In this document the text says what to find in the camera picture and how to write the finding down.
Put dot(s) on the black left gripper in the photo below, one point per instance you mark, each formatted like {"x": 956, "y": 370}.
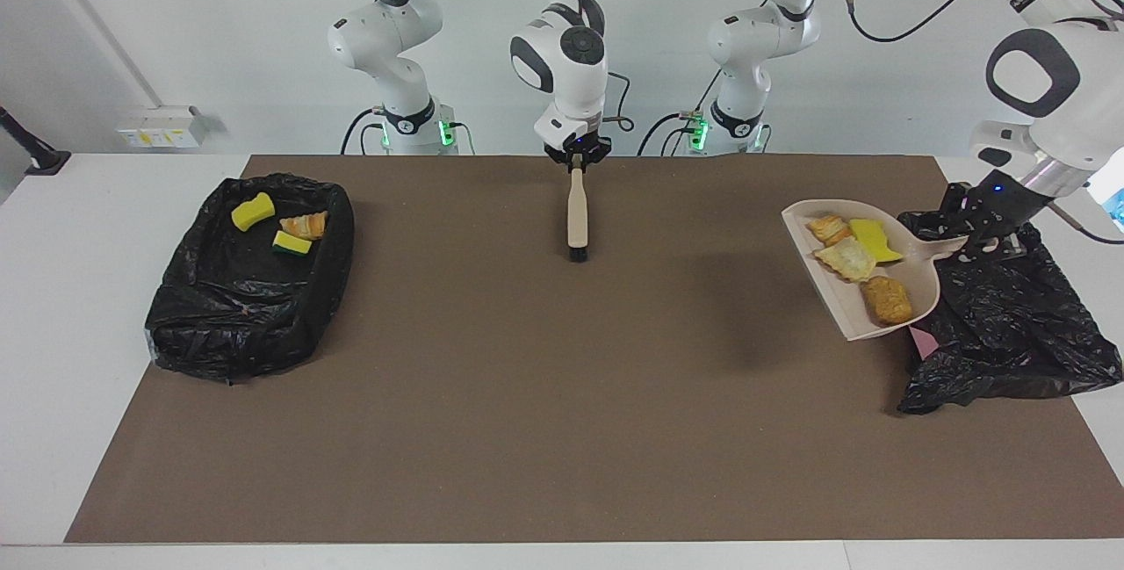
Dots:
{"x": 1010, "y": 199}

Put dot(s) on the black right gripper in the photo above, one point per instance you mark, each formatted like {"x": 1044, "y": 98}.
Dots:
{"x": 580, "y": 148}

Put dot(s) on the beige hand brush black bristles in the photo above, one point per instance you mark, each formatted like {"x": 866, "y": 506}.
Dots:
{"x": 577, "y": 210}

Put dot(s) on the beige plastic dustpan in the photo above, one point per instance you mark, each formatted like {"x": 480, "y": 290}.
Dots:
{"x": 918, "y": 263}

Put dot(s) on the notched yellow sponge piece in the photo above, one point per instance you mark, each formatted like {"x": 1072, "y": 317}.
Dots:
{"x": 871, "y": 239}

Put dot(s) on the brown bread roll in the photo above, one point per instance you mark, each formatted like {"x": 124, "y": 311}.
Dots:
{"x": 887, "y": 300}

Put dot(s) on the pale pastry piece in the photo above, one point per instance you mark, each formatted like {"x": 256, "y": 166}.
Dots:
{"x": 828, "y": 229}
{"x": 845, "y": 259}

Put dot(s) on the orange striped croissant piece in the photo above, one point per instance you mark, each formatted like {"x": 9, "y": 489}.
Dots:
{"x": 305, "y": 225}

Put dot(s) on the yellow sponge piece green backing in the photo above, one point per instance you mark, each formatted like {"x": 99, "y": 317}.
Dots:
{"x": 292, "y": 244}

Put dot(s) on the kidney shaped yellow sponge piece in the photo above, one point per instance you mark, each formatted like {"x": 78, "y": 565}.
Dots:
{"x": 253, "y": 212}

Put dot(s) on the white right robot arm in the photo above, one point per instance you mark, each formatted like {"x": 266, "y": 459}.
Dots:
{"x": 571, "y": 61}

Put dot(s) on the crumpled black trash bag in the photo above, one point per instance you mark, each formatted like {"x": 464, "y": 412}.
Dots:
{"x": 1010, "y": 333}

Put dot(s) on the pink plastic bin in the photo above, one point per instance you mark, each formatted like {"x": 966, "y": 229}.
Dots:
{"x": 922, "y": 343}

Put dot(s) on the black bag lined open bin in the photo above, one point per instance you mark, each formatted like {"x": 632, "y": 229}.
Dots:
{"x": 237, "y": 315}

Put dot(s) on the blue object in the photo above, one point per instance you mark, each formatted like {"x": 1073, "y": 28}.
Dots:
{"x": 1119, "y": 210}

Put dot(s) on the brown table mat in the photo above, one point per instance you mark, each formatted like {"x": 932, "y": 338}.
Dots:
{"x": 562, "y": 482}

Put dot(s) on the black stand foot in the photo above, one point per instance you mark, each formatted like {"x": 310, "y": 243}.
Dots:
{"x": 35, "y": 157}

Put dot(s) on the white wall power socket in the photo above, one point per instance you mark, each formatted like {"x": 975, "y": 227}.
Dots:
{"x": 162, "y": 126}

